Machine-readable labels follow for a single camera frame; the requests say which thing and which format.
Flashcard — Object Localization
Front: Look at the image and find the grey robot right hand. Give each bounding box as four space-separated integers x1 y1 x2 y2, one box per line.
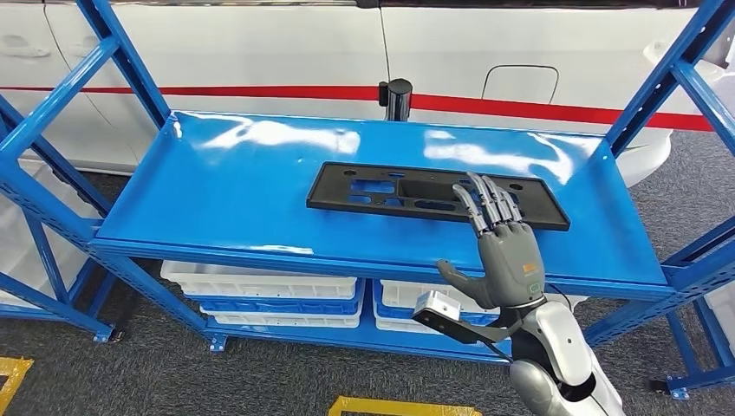
436 171 548 312

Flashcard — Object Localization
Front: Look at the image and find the black plastic plate part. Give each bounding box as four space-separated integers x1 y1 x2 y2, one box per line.
305 161 571 232

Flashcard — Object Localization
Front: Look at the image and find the red barrier belt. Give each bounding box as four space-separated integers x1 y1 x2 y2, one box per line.
410 93 715 133
0 84 381 103

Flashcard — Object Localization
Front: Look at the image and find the white car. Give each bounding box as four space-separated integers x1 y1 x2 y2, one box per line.
0 0 735 189

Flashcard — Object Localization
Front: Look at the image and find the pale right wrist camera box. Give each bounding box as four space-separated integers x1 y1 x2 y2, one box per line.
411 289 464 335

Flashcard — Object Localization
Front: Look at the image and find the black stanchion post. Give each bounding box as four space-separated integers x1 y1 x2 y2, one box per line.
377 78 413 123

